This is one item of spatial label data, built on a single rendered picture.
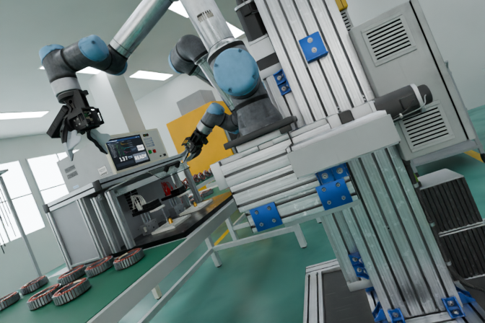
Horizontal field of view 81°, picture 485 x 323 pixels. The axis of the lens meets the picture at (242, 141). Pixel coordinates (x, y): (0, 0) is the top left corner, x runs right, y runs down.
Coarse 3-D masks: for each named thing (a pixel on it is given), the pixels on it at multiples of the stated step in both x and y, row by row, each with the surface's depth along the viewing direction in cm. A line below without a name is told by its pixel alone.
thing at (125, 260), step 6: (126, 252) 115; (132, 252) 115; (138, 252) 110; (120, 258) 112; (126, 258) 107; (132, 258) 107; (138, 258) 109; (114, 264) 107; (120, 264) 106; (126, 264) 106; (132, 264) 107
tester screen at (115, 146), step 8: (136, 136) 164; (112, 144) 146; (120, 144) 151; (128, 144) 156; (136, 144) 161; (112, 152) 144; (120, 152) 149; (128, 152) 154; (136, 152) 159; (128, 160) 152; (144, 160) 162; (120, 168) 145
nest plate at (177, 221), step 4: (184, 216) 147; (188, 216) 146; (172, 220) 151; (176, 220) 146; (180, 220) 141; (184, 220) 142; (164, 224) 149; (168, 224) 143; (172, 224) 138; (176, 224) 136; (160, 228) 142; (164, 228) 138; (168, 228) 136; (172, 228) 135; (152, 232) 140; (156, 232) 139
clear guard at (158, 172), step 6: (180, 162) 150; (156, 168) 135; (162, 168) 137; (174, 168) 141; (180, 168) 144; (186, 168) 146; (144, 174) 143; (156, 174) 129; (162, 174) 131; (168, 174) 133; (126, 180) 135; (132, 180) 154; (114, 186) 138
